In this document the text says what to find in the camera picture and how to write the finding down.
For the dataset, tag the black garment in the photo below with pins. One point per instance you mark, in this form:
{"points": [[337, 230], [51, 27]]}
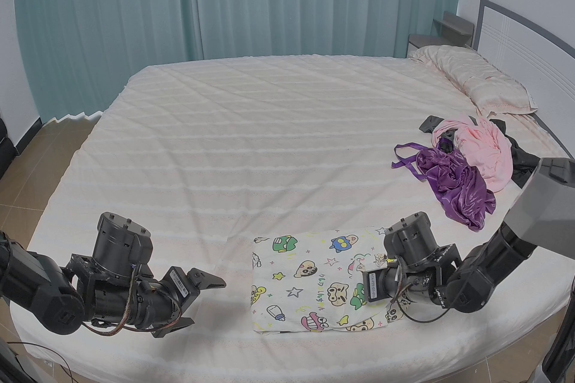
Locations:
{"points": [[523, 165]]}

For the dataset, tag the bed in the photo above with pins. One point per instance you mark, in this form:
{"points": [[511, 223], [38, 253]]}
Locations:
{"points": [[269, 139]]}

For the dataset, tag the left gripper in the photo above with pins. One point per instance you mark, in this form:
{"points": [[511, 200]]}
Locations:
{"points": [[161, 300]]}

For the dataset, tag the cream pillow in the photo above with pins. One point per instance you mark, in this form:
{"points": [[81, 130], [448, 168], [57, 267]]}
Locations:
{"points": [[480, 80]]}

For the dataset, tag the grey bedside table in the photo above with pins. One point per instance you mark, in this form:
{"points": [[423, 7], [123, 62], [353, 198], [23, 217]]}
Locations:
{"points": [[456, 24]]}

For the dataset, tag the pink garment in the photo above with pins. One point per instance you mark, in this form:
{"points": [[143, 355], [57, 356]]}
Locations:
{"points": [[485, 152]]}

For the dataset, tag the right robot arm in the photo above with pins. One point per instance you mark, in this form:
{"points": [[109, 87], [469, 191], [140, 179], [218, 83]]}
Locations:
{"points": [[494, 264]]}

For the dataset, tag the dark grey chest of drawers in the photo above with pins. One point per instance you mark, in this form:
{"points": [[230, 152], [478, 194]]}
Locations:
{"points": [[6, 143]]}

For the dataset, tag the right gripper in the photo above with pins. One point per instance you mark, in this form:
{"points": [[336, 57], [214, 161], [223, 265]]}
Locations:
{"points": [[384, 284]]}

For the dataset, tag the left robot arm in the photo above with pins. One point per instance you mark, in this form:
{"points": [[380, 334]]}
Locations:
{"points": [[45, 287]]}

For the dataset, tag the white printed pyjama top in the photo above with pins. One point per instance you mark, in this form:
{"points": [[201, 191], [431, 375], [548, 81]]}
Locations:
{"points": [[314, 282]]}

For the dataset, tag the purple satin garment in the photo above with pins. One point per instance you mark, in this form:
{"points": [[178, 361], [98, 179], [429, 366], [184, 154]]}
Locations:
{"points": [[458, 188]]}

